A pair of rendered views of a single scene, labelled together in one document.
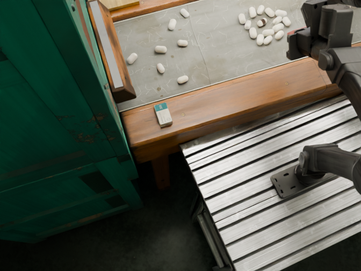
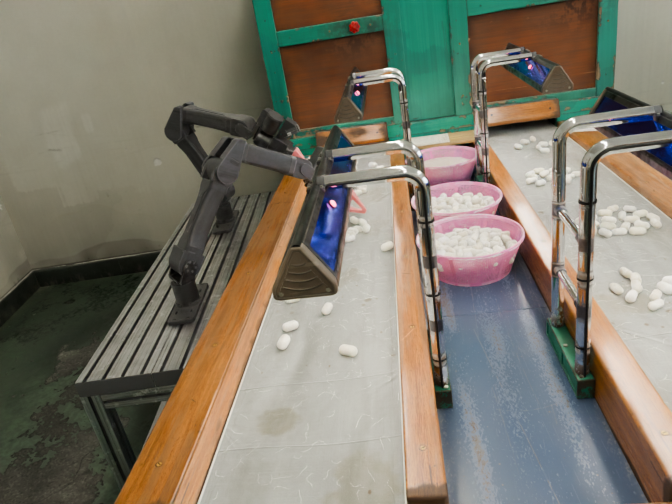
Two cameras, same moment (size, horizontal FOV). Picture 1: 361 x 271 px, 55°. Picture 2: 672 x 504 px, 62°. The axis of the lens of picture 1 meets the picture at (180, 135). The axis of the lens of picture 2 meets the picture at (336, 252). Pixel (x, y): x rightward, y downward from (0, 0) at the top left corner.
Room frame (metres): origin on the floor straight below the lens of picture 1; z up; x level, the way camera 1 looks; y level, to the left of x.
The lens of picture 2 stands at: (1.54, -1.88, 1.37)
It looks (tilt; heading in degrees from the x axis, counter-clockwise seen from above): 25 degrees down; 119
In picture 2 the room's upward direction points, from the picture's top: 10 degrees counter-clockwise
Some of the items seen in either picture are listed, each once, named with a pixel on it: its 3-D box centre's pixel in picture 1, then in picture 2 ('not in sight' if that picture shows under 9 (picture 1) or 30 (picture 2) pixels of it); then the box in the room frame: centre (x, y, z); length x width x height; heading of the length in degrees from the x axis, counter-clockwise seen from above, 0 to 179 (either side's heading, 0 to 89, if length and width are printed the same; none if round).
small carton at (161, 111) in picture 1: (163, 114); not in sight; (0.37, 0.05, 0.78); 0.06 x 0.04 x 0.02; 21
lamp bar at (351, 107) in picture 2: not in sight; (352, 90); (0.75, -0.19, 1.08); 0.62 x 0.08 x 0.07; 111
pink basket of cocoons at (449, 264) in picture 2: not in sight; (470, 251); (1.21, -0.60, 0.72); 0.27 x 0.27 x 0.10
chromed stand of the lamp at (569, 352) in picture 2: not in sight; (619, 252); (1.55, -0.93, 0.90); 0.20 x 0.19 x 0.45; 111
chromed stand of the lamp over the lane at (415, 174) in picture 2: not in sight; (384, 276); (1.17, -1.07, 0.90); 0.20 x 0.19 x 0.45; 111
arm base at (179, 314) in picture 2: not in sight; (185, 291); (0.51, -0.91, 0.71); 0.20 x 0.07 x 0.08; 116
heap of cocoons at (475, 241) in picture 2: not in sight; (469, 253); (1.21, -0.60, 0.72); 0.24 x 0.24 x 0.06
